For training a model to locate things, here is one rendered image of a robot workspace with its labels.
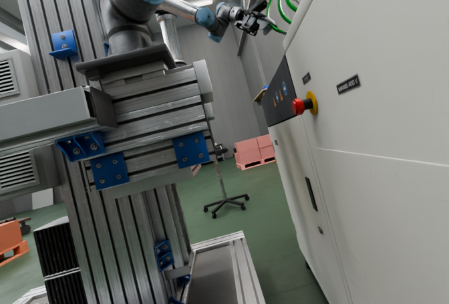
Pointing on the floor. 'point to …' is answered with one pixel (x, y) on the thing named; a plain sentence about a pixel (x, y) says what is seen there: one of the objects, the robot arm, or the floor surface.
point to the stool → (224, 191)
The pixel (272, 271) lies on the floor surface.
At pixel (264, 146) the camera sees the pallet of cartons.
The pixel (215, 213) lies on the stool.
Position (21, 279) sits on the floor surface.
